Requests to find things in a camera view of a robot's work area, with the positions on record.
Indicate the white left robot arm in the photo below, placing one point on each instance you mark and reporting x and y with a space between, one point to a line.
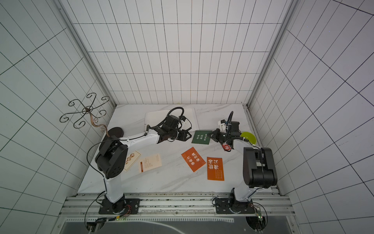
112 156

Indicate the cream patterned photo card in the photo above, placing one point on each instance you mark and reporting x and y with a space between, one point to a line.
131 159

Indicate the white photo album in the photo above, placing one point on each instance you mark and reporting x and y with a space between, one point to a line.
190 124

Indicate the green photo card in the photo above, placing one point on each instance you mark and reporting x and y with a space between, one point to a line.
201 137

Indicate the orange upright photo card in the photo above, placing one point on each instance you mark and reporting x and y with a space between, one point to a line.
215 169

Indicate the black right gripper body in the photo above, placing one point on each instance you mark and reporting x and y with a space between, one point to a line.
219 136

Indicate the orange tilted photo card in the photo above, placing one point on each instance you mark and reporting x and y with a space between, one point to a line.
193 159

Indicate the red photo card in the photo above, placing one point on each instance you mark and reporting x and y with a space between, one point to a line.
226 147

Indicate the lime green plastic bowl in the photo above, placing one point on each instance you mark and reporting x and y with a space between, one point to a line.
250 137

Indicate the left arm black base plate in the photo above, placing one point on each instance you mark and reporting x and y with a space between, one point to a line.
121 207

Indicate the copper wire jewelry stand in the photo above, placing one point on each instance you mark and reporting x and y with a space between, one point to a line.
94 112

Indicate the aluminium mounting rail frame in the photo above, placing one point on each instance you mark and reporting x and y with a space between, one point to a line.
157 208

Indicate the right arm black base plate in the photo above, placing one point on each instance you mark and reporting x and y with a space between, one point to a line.
232 207

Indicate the cream text photo card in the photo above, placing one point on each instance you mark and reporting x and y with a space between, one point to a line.
150 163

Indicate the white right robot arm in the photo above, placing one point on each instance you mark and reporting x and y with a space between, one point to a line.
259 171

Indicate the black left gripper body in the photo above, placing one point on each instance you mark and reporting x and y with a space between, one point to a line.
174 132

